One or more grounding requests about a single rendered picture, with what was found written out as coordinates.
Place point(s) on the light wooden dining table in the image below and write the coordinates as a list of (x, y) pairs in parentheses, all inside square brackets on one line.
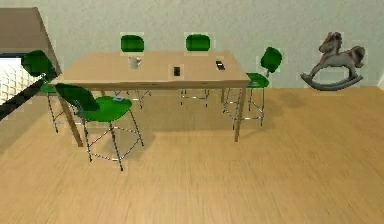
[(150, 71)]

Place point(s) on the green chair with metal legs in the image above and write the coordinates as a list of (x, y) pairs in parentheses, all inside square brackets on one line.
[(270, 60), (132, 43), (198, 42), (37, 63), (106, 108)]

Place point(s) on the grey rocking horse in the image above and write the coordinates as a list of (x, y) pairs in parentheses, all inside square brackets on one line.
[(336, 61)]

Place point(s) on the black remote control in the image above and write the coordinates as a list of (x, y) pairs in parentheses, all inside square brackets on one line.
[(220, 65)]

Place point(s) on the small black phone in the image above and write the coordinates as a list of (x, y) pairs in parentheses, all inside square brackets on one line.
[(176, 71)]

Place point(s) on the small blue flat object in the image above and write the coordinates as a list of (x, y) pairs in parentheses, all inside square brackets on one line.
[(118, 99)]

